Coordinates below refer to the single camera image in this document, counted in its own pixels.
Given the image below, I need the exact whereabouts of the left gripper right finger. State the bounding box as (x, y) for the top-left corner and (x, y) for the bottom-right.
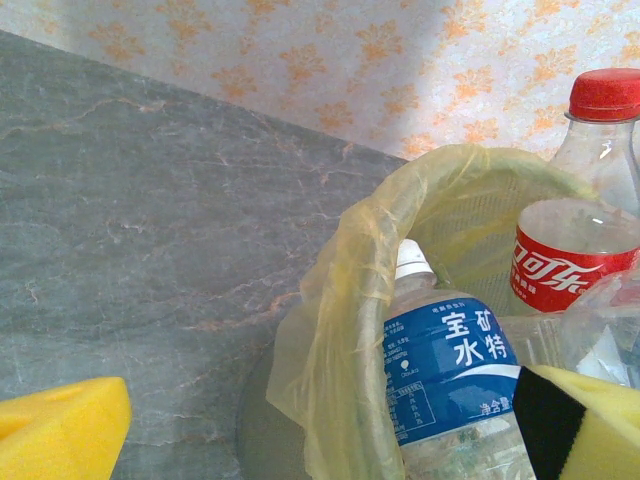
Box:
(511, 364), (640, 480)

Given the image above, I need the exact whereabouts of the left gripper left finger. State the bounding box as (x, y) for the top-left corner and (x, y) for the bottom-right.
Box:
(0, 376), (134, 480)

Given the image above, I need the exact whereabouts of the clear plastic bottle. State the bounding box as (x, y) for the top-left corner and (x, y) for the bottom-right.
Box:
(559, 269), (640, 389)

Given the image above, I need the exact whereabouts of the blue label white cap bottle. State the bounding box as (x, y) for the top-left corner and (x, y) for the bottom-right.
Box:
(382, 238), (539, 480)

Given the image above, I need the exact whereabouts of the red label cola bottle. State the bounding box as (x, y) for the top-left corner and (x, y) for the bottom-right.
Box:
(508, 67), (640, 317)

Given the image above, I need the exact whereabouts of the mesh bin with yellow bag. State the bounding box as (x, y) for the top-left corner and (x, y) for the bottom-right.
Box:
(266, 143), (606, 480)

